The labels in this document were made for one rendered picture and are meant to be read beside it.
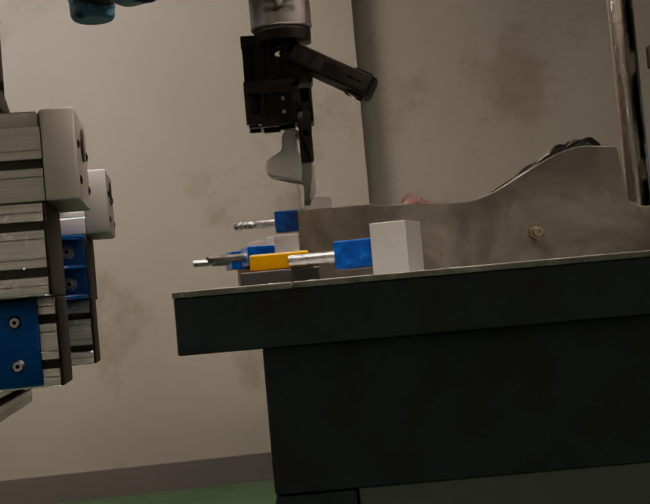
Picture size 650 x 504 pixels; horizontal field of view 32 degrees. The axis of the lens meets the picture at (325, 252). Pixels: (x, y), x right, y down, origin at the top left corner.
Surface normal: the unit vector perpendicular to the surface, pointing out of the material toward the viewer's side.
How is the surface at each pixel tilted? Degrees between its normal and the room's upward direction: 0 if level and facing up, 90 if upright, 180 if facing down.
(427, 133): 90
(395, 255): 90
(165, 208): 90
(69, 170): 90
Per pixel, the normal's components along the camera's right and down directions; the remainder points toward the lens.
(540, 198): 0.00, -0.04
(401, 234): -0.37, 0.00
